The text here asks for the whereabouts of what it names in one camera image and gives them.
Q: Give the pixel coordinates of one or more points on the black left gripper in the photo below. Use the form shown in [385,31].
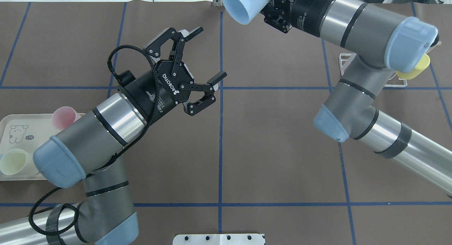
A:
[158,93]

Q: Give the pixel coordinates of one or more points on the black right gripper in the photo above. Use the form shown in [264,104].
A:
[304,10]

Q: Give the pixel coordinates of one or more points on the light blue plastic cup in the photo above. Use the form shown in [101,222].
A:
[244,11]

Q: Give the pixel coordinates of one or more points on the pink plastic cup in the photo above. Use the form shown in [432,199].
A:
[64,117]

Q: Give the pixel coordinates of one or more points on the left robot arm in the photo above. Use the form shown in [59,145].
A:
[92,200]

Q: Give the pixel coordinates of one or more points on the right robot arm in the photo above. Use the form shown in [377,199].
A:
[383,42]

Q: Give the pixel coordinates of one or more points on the pale yellow plastic cup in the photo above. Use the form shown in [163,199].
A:
[18,162]

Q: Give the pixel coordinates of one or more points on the cream plastic tray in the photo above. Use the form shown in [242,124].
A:
[26,131]

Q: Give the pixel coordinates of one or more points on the white wire cup rack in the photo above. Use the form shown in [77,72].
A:
[367,75]

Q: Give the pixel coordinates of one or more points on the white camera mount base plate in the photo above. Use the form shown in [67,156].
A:
[220,239]

